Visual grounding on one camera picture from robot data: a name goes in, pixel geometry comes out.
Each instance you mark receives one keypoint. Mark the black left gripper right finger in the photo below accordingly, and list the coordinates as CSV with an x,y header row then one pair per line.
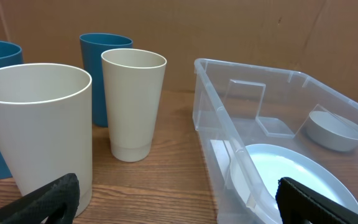
x,y
299,204

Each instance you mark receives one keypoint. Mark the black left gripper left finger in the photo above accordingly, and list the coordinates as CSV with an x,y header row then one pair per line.
x,y
56,202

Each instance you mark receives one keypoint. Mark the beige cup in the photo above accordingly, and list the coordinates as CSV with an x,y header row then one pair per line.
x,y
133,80
46,125

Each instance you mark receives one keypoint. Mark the grey plate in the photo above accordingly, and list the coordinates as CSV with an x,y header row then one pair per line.
x,y
274,162

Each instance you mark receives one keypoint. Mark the beige cup front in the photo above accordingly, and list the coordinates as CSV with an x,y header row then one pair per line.
x,y
46,125

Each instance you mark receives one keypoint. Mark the beige cup rear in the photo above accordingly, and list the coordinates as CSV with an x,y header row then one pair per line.
x,y
133,80

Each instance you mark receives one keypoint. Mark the clear plastic storage bin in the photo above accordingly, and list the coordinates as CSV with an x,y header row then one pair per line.
x,y
237,105

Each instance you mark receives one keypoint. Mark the dark blue cup rear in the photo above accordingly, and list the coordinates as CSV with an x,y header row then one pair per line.
x,y
92,46

